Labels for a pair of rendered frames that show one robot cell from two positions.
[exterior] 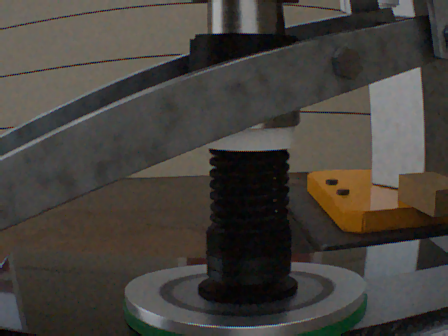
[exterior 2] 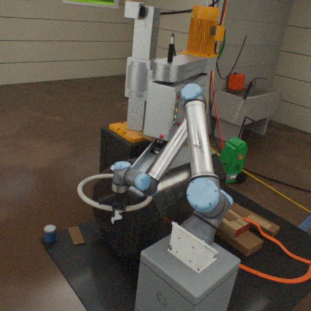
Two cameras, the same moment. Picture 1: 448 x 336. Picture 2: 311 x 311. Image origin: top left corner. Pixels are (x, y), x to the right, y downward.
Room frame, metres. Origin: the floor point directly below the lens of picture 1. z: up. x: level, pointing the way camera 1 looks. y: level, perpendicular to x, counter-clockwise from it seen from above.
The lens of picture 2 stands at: (-1.22, 1.49, 2.06)
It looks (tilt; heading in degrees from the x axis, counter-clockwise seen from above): 24 degrees down; 322
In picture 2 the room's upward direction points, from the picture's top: 7 degrees clockwise
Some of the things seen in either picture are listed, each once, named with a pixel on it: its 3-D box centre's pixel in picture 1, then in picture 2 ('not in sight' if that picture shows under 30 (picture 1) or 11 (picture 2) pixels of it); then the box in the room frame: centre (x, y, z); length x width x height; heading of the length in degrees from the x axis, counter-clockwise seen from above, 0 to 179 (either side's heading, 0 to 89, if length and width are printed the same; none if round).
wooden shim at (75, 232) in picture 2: not in sight; (76, 235); (1.07, 0.52, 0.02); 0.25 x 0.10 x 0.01; 171
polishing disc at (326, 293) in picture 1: (248, 297); not in sight; (0.67, -0.02, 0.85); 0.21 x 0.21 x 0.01
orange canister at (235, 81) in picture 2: not in sight; (237, 81); (2.57, -3.14, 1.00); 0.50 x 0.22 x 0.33; 100
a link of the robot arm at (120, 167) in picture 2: not in sight; (121, 172); (0.15, 0.63, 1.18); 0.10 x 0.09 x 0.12; 19
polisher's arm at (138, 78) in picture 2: not in sight; (157, 80); (1.42, -0.48, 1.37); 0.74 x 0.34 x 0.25; 15
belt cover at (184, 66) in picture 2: not in sight; (185, 67); (0.84, -0.33, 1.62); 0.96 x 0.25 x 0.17; 119
